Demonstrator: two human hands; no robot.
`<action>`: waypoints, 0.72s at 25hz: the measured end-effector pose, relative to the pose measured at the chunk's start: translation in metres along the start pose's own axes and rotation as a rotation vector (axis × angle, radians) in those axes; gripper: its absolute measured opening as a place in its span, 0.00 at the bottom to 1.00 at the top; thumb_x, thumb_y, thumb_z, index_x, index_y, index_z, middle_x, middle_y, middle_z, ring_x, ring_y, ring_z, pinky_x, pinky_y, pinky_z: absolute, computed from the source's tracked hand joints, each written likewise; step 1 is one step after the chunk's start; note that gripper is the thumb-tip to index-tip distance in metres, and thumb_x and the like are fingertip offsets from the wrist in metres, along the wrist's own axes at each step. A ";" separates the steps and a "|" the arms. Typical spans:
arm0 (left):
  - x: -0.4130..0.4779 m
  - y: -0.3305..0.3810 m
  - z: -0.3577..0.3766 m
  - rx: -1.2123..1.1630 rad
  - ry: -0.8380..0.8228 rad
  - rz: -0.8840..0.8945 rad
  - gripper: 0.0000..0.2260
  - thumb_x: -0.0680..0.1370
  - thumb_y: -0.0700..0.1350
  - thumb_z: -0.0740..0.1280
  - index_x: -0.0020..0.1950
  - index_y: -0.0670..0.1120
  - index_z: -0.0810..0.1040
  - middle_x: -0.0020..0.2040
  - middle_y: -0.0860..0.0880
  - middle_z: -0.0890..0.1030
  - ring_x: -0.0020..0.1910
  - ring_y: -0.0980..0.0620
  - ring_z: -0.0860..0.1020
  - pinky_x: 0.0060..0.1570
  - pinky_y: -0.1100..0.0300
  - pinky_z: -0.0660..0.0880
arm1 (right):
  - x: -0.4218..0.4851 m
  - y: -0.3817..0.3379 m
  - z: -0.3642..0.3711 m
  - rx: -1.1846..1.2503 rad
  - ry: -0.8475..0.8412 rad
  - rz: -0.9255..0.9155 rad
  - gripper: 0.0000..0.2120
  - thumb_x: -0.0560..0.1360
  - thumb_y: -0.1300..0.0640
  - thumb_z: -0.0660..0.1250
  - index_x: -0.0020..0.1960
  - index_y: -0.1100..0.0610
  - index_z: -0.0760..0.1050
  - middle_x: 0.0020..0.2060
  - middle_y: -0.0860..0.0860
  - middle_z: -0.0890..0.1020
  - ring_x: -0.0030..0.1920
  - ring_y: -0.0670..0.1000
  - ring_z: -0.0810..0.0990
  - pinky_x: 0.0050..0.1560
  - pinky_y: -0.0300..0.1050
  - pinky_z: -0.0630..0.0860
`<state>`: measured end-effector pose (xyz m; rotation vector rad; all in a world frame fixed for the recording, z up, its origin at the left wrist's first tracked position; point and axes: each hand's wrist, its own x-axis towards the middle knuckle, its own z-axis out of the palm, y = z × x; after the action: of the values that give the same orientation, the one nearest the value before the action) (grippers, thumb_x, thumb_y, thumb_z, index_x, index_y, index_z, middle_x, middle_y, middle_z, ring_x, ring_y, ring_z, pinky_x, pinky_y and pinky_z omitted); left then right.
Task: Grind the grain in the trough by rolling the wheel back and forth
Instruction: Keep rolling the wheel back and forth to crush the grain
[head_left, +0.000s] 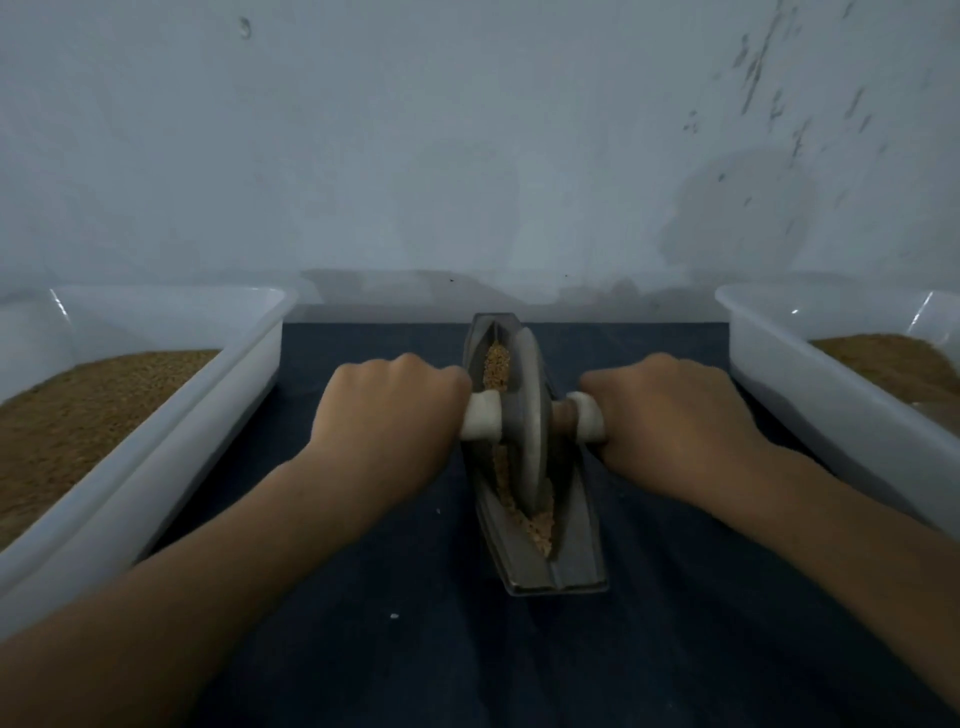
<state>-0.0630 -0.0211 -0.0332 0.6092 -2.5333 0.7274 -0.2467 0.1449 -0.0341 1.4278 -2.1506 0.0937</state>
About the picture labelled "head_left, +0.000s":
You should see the person's left hand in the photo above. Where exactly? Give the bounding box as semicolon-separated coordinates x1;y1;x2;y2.
309;354;473;504

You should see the person's right hand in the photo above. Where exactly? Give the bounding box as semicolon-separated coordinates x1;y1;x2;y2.
579;352;774;509

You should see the small ground grain portion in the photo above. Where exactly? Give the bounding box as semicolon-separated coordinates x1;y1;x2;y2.
480;342;557;560

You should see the metal grinding wheel with handles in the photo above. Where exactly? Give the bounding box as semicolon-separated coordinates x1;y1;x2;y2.
459;327;609;519

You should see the white plastic tray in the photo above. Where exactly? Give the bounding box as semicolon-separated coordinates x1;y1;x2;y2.
714;283;960;542
0;285;300;639

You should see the boat-shaped metal grinding trough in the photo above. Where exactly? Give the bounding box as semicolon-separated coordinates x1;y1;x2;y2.
460;313;611;597

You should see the person's left forearm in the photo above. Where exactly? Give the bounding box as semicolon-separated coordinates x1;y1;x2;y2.
0;447;389;728

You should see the person's right forearm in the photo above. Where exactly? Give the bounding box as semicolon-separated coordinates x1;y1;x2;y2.
712;450;960;707

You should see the dark blue tablecloth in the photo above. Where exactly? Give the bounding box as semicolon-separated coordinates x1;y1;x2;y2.
142;321;960;728

